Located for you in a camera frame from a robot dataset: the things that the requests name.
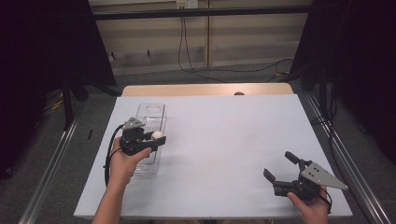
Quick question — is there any hand-held gripper cable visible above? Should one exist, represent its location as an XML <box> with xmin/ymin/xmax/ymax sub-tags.
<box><xmin>103</xmin><ymin>124</ymin><xmax>125</xmax><ymax>189</ymax></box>
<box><xmin>319</xmin><ymin>188</ymin><xmax>332</xmax><ymax>215</ymax></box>

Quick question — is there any person's right hand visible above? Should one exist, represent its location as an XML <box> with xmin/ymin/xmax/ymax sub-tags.
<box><xmin>287</xmin><ymin>186</ymin><xmax>331</xmax><ymax>224</ymax></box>

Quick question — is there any white table board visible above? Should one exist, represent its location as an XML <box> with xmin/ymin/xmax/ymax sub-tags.
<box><xmin>73</xmin><ymin>93</ymin><xmax>353</xmax><ymax>218</ymax></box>

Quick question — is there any person's left hand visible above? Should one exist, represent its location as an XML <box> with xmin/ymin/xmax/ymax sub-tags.
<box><xmin>107</xmin><ymin>136</ymin><xmax>153</xmax><ymax>189</ymax></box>

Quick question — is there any right hand-held gripper cable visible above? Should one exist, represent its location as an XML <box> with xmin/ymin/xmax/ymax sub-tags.
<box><xmin>319</xmin><ymin>188</ymin><xmax>332</xmax><ymax>215</ymax></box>

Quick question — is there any black horizontal bar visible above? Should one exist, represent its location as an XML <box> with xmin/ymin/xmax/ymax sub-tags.
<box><xmin>92</xmin><ymin>5</ymin><xmax>312</xmax><ymax>21</ymax></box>

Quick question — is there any black curtain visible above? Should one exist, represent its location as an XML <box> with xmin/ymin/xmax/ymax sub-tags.
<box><xmin>290</xmin><ymin>0</ymin><xmax>396</xmax><ymax>166</ymax></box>
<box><xmin>0</xmin><ymin>0</ymin><xmax>118</xmax><ymax>180</ymax></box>

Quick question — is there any black stand leg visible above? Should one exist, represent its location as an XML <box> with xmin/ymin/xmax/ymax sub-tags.
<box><xmin>60</xmin><ymin>77</ymin><xmax>90</xmax><ymax>131</ymax></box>
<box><xmin>317</xmin><ymin>62</ymin><xmax>332</xmax><ymax>117</ymax></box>

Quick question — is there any wooden table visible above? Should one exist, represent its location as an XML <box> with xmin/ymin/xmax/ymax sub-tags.
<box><xmin>120</xmin><ymin>82</ymin><xmax>294</xmax><ymax>97</ymax></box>

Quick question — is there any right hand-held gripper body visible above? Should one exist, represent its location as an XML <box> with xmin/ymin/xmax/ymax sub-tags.
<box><xmin>272</xmin><ymin>160</ymin><xmax>349</xmax><ymax>201</ymax></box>

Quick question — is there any left hand-held gripper cable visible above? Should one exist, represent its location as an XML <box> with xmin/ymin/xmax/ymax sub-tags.
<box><xmin>103</xmin><ymin>124</ymin><xmax>125</xmax><ymax>189</ymax></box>

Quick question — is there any clear plastic container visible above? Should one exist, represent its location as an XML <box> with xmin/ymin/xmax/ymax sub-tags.
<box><xmin>132</xmin><ymin>103</ymin><xmax>167</xmax><ymax>175</ymax></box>

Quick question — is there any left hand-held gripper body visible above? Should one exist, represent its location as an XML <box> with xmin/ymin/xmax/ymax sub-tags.
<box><xmin>120</xmin><ymin>117</ymin><xmax>157</xmax><ymax>157</ymax></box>

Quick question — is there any metal floor rail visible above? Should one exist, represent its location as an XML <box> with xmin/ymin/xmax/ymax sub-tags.
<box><xmin>18</xmin><ymin>102</ymin><xmax>87</xmax><ymax>224</ymax></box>
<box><xmin>303</xmin><ymin>92</ymin><xmax>393</xmax><ymax>224</ymax></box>

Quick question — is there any black floor cable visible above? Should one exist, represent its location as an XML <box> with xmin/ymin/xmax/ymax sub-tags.
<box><xmin>186</xmin><ymin>58</ymin><xmax>294</xmax><ymax>75</ymax></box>

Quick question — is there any black hanging wall cable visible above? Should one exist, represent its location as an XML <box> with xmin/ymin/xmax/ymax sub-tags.
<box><xmin>177</xmin><ymin>17</ymin><xmax>230</xmax><ymax>84</ymax></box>

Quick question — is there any yellow cable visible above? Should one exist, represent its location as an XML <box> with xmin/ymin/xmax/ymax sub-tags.
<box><xmin>46</xmin><ymin>89</ymin><xmax>64</xmax><ymax>112</ymax></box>

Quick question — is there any white wall socket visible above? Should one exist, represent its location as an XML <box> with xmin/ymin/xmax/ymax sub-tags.
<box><xmin>176</xmin><ymin>0</ymin><xmax>200</xmax><ymax>9</ymax></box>

